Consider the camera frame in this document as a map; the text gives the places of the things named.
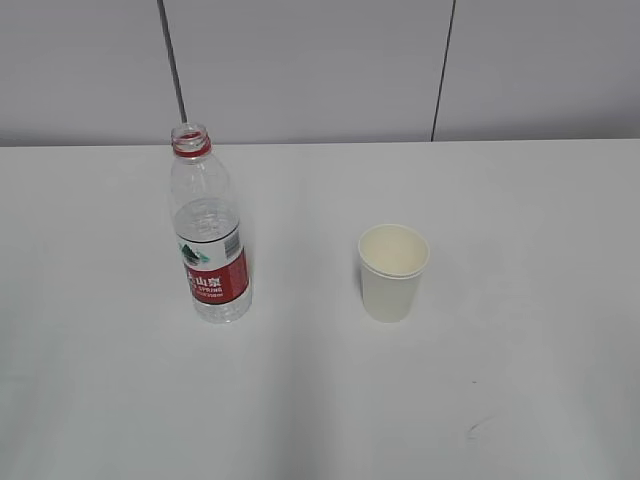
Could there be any white paper cup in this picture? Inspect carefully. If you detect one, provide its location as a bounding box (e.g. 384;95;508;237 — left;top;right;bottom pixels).
358;224;430;323

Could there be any clear plastic water bottle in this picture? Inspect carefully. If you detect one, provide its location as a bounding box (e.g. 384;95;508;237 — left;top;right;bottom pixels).
169;123;252;324

